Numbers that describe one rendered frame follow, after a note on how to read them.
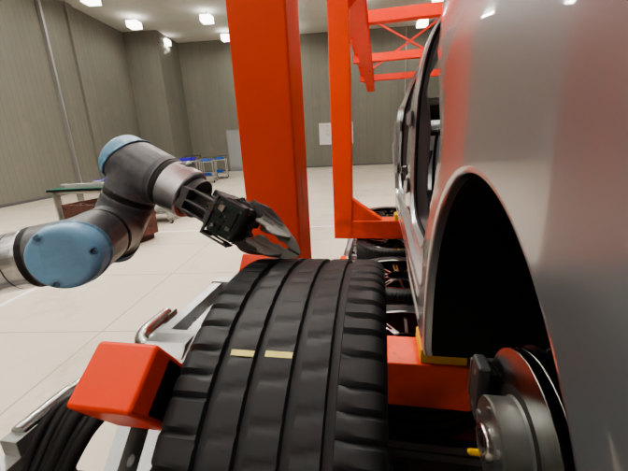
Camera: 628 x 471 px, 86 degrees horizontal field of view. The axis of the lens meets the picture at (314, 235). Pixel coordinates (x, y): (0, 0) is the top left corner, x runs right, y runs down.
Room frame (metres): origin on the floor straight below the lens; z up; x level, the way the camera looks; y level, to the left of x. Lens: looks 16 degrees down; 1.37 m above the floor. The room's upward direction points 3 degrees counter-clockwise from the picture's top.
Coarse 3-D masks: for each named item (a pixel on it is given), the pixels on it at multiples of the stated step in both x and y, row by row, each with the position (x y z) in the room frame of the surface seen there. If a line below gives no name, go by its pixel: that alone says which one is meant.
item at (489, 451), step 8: (480, 424) 0.47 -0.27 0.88; (488, 424) 0.47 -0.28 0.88; (480, 432) 0.48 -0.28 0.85; (488, 432) 0.45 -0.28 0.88; (480, 440) 0.47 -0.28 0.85; (488, 440) 0.44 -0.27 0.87; (480, 448) 0.47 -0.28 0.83; (488, 448) 0.44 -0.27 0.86; (480, 456) 0.46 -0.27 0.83; (488, 456) 0.43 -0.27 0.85
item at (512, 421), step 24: (504, 360) 0.54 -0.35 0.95; (528, 360) 0.47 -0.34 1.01; (504, 384) 0.53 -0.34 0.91; (528, 384) 0.44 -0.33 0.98; (552, 384) 0.41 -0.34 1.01; (480, 408) 0.51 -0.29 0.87; (504, 408) 0.46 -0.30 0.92; (528, 408) 0.43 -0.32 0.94; (552, 408) 0.38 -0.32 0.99; (504, 432) 0.42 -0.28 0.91; (528, 432) 0.42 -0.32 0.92; (552, 432) 0.36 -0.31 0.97; (504, 456) 0.40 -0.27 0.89; (528, 456) 0.40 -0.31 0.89; (552, 456) 0.35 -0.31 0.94
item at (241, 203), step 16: (192, 192) 0.55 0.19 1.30; (208, 192) 0.61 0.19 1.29; (192, 208) 0.56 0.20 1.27; (208, 208) 0.52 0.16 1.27; (224, 208) 0.52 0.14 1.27; (240, 208) 0.52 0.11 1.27; (208, 224) 0.52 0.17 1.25; (224, 224) 0.51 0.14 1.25; (240, 224) 0.52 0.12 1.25; (224, 240) 0.53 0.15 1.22; (240, 240) 0.54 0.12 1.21
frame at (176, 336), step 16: (208, 288) 0.56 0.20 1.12; (192, 304) 0.50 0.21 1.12; (208, 304) 0.53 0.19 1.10; (176, 320) 0.45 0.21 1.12; (192, 320) 0.48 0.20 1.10; (160, 336) 0.41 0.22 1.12; (176, 336) 0.41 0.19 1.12; (192, 336) 0.40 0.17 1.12; (176, 352) 0.38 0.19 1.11; (128, 432) 0.32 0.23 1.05; (144, 432) 0.35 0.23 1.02; (160, 432) 0.32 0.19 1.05; (112, 448) 0.31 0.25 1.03; (128, 448) 0.32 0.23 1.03; (144, 448) 0.31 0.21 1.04; (112, 464) 0.30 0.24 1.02; (128, 464) 0.32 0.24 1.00; (144, 464) 0.30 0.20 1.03
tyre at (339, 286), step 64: (256, 320) 0.37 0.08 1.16; (320, 320) 0.36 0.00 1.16; (384, 320) 0.36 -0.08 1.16; (192, 384) 0.31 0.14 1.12; (256, 384) 0.30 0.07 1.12; (320, 384) 0.29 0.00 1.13; (384, 384) 0.29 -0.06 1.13; (192, 448) 0.26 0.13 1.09; (256, 448) 0.25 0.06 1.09; (320, 448) 0.25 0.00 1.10; (384, 448) 0.25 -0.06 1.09
